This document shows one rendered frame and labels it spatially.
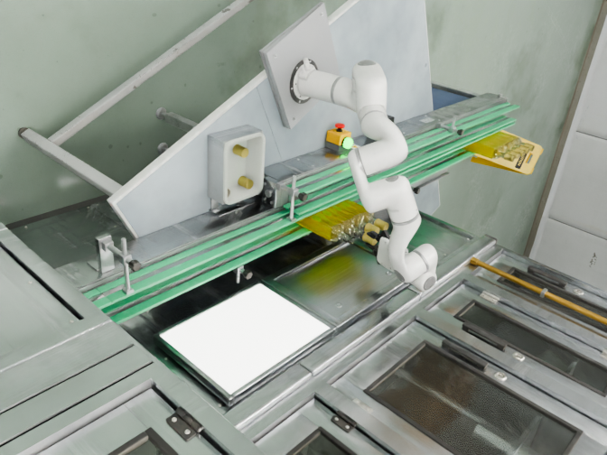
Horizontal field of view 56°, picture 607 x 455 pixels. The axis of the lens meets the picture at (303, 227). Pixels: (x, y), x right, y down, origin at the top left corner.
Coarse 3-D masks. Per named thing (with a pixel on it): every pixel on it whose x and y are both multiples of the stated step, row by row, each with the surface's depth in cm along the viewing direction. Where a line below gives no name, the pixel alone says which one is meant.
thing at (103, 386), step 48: (96, 336) 112; (0, 384) 100; (48, 384) 101; (96, 384) 102; (144, 384) 103; (0, 432) 91; (48, 432) 92; (96, 432) 95; (144, 432) 95; (192, 432) 96; (240, 432) 95
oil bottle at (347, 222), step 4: (328, 208) 211; (320, 212) 208; (324, 212) 208; (328, 212) 208; (332, 212) 208; (336, 212) 208; (328, 216) 206; (332, 216) 206; (336, 216) 206; (340, 216) 206; (344, 216) 206; (336, 220) 204; (340, 220) 203; (344, 220) 204; (348, 220) 204; (352, 220) 205; (344, 224) 202; (348, 224) 202; (352, 224) 204; (344, 228) 203; (348, 228) 202; (348, 232) 203
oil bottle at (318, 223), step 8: (312, 216) 205; (320, 216) 205; (304, 224) 207; (312, 224) 204; (320, 224) 202; (328, 224) 200; (336, 224) 201; (320, 232) 203; (328, 232) 200; (336, 232) 198; (336, 240) 200
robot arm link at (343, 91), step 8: (336, 80) 189; (344, 80) 189; (352, 80) 183; (336, 88) 189; (344, 88) 188; (352, 88) 185; (336, 96) 189; (344, 96) 188; (352, 96) 186; (336, 104) 193; (344, 104) 189; (352, 104) 186
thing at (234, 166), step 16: (240, 144) 192; (256, 144) 192; (224, 160) 180; (240, 160) 195; (256, 160) 194; (224, 176) 183; (240, 176) 198; (256, 176) 197; (224, 192) 185; (240, 192) 195; (256, 192) 197
